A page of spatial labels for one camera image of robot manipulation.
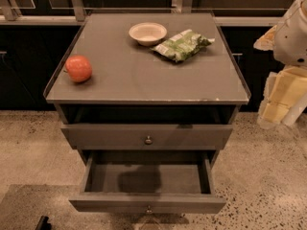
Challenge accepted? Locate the green snack bag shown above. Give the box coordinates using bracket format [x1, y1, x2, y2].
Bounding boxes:
[152, 29, 215, 62]

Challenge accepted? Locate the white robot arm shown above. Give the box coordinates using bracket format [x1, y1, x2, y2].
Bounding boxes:
[253, 0, 307, 129]

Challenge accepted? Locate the black object at floor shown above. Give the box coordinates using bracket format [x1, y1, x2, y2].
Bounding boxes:
[35, 216, 52, 230]

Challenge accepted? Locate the red apple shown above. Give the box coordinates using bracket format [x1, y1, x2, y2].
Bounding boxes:
[65, 56, 92, 82]

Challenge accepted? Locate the grey drawer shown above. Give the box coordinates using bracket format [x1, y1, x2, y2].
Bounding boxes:
[69, 150, 225, 214]
[61, 124, 232, 150]

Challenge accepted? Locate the grey top drawer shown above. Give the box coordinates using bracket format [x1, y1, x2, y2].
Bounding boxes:
[61, 124, 232, 150]

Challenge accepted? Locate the white paper bowl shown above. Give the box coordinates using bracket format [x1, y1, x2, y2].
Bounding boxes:
[129, 22, 167, 46]

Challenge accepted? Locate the metal railing frame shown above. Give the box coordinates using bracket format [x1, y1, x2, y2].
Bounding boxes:
[0, 0, 295, 27]

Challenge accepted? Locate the grey drawer cabinet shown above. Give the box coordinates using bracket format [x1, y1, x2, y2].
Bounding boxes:
[42, 12, 252, 165]

